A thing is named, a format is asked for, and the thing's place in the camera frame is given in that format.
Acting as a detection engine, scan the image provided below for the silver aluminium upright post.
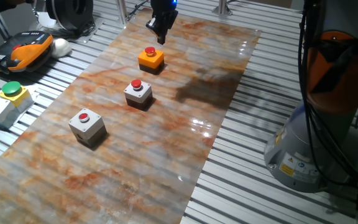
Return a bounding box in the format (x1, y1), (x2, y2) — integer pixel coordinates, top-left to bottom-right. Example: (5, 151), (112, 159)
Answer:
(116, 0), (129, 26)
(211, 0), (233, 16)

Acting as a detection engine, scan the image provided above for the grey metal base plate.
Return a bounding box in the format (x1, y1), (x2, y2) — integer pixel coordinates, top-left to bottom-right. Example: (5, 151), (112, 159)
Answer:
(37, 14), (105, 44)

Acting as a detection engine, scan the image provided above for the grey box flat red button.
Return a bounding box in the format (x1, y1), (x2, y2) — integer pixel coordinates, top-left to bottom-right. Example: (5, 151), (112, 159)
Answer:
(68, 108), (108, 147)

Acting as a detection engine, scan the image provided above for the marble pattern table mat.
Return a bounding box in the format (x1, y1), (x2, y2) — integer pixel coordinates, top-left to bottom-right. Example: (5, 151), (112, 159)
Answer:
(0, 9), (262, 224)

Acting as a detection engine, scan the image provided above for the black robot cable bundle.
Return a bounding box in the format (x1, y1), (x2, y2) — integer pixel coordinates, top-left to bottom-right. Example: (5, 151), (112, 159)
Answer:
(296, 0), (358, 187)

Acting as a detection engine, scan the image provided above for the orange black teach pendant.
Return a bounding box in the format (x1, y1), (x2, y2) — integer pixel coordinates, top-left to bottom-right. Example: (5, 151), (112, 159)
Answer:
(0, 30), (54, 75)

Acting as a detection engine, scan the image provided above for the yellow box green mushroom button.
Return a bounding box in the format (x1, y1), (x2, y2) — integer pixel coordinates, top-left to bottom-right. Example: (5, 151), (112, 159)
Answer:
(0, 81), (34, 113)

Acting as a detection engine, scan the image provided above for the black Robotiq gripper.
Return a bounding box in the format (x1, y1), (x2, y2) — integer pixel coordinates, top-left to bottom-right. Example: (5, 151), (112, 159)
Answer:
(145, 0), (179, 45)

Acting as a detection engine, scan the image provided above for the white computer mouse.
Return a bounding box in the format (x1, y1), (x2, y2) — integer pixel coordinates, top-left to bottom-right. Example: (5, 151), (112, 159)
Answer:
(50, 38), (73, 59)

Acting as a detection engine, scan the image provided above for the grey box red mushroom button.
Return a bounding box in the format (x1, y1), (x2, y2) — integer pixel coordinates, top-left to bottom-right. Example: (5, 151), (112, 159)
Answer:
(123, 78), (154, 111)

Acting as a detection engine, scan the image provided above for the orange box red mushroom button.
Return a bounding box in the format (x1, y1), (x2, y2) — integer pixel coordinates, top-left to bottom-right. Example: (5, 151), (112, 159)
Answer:
(137, 46), (165, 75)

